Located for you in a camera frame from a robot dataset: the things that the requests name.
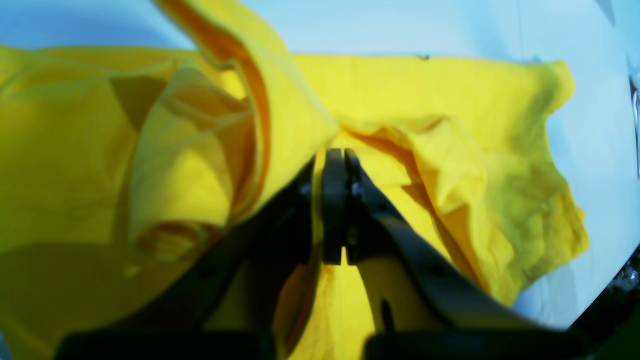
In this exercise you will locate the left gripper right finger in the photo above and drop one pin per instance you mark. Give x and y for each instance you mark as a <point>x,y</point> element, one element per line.
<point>423,308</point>

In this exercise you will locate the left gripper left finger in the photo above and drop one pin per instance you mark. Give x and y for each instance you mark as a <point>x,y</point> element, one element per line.
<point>249,297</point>

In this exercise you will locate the orange t-shirt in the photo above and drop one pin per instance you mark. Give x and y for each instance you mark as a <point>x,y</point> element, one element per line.
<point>121,165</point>

